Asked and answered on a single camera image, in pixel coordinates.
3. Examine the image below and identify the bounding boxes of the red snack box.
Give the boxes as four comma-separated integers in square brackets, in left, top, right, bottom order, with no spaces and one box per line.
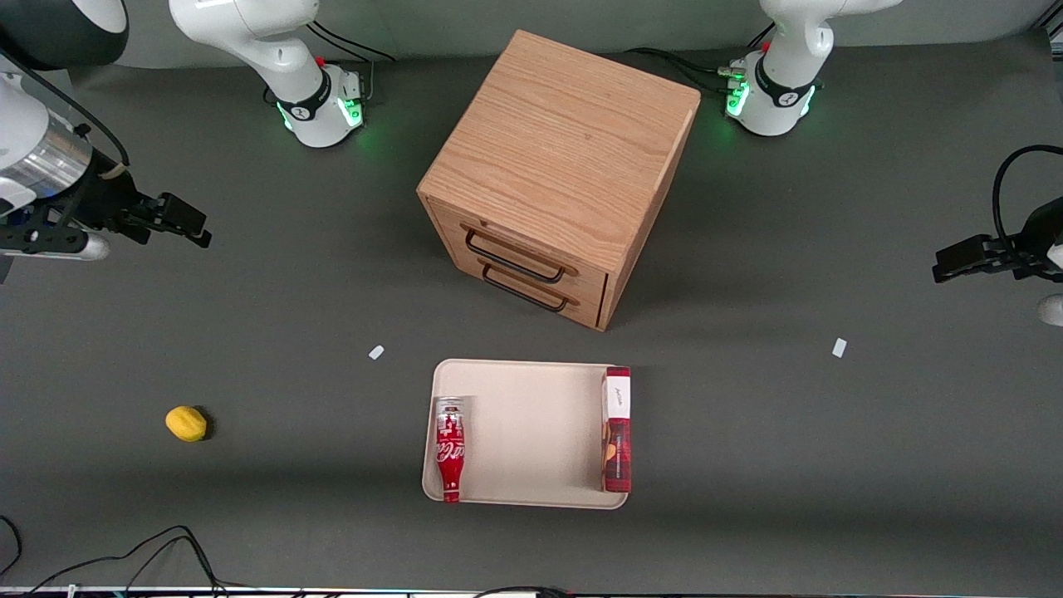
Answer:
[601,366,633,494]

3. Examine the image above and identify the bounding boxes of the black right arm base cables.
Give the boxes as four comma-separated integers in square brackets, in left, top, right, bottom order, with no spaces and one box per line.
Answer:
[306,20,396,99]

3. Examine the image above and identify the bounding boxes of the black left arm base cables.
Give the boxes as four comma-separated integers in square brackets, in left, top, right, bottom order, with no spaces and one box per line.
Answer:
[623,23,778,94]

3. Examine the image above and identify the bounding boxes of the black cable at table edge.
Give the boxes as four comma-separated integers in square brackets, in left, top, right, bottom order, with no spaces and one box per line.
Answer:
[0,514,23,577]
[472,585,576,598]
[29,525,229,597]

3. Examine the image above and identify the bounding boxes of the black arm base cables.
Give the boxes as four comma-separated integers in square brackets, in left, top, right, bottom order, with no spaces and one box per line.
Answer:
[306,20,396,99]
[623,23,778,94]

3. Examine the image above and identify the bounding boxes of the red coke bottle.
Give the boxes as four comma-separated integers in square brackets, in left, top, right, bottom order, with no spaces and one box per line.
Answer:
[434,396,468,504]

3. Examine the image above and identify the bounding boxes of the beige plastic tray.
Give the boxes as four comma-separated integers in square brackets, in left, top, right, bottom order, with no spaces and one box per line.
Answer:
[422,359,630,510]

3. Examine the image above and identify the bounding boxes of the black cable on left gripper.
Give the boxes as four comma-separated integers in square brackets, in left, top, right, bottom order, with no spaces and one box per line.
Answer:
[992,145,1063,250]

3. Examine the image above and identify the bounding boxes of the black metal drawer handle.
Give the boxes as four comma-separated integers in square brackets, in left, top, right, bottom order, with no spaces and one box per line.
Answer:
[464,225,580,286]
[480,262,582,315]

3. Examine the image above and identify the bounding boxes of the black cable along right arm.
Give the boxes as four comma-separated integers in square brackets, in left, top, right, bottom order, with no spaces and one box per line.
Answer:
[0,48,131,171]

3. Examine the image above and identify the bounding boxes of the yellow lemon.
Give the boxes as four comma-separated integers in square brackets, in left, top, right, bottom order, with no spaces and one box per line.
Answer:
[164,404,208,444]

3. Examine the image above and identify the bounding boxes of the wooden drawer cabinet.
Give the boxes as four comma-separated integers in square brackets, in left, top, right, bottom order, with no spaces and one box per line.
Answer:
[417,30,702,333]

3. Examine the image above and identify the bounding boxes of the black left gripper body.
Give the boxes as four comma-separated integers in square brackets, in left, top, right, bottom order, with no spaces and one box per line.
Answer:
[1023,198,1063,281]

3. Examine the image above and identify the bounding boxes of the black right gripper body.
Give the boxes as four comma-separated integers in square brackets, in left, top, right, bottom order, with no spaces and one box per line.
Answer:
[46,166,144,240]

